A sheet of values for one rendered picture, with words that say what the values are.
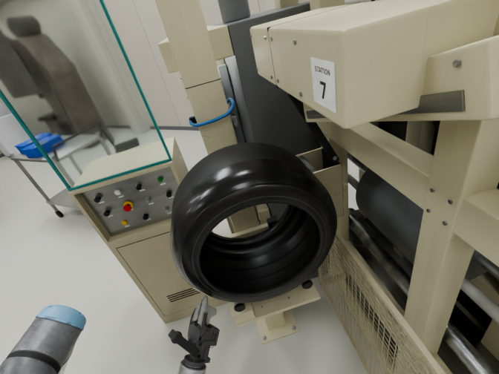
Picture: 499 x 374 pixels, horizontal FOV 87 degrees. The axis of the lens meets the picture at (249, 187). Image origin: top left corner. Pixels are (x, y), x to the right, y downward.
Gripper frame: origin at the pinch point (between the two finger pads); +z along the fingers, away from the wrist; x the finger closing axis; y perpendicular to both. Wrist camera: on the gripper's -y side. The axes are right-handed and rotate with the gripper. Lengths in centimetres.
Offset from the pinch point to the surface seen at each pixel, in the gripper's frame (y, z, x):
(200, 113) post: -19, 64, -1
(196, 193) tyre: -20.9, 31.4, 15.5
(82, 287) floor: 6, -43, -223
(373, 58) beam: -25, 48, 67
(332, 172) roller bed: 38, 60, 19
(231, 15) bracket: -12, 129, -16
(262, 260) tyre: 29.2, 17.0, -5.2
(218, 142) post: -8, 58, -3
